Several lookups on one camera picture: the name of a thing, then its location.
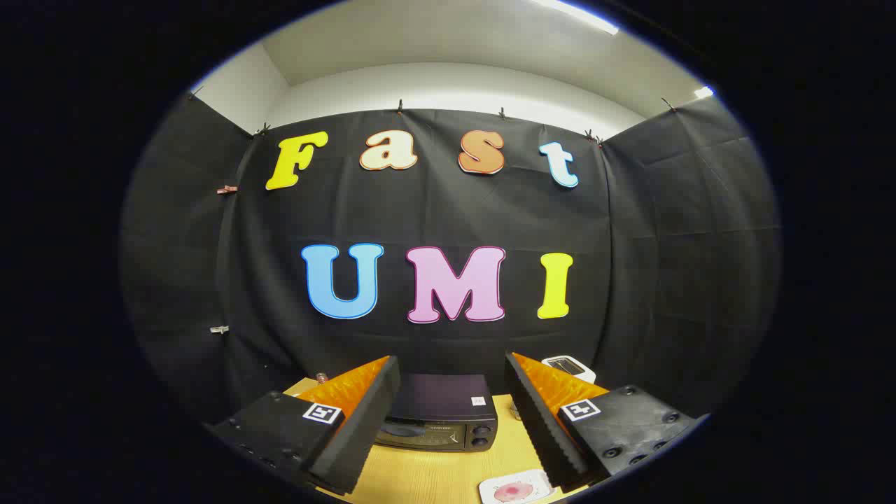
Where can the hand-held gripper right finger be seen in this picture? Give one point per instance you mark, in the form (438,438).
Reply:
(539,420)

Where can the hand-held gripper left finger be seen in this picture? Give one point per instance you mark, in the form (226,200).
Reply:
(364,420)

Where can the pink ham slice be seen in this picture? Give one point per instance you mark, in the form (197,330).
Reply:
(514,492)

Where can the black toaster oven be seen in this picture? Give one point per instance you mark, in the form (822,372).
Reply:
(444,399)

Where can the white square plate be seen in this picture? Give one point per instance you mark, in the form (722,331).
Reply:
(490,488)

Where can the white bread toaster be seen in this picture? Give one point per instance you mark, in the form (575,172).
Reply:
(568,367)

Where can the black backdrop cloth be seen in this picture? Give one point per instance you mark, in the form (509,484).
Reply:
(448,210)

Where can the pink cloth clip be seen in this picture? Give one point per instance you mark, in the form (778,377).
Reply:
(227,190)

